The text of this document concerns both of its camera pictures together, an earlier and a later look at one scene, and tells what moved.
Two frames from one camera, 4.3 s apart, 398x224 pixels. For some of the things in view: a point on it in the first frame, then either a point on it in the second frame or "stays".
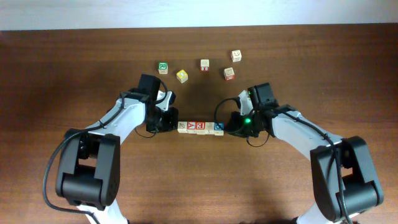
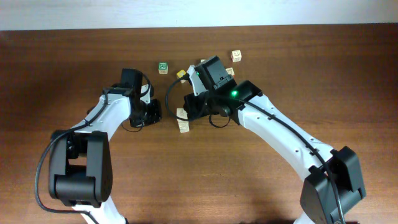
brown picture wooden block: [236, 55] stays
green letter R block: [163, 68] stays
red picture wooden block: [229, 73] stays
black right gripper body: [243, 125] to [199, 106]
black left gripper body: [163, 121] to [147, 114]
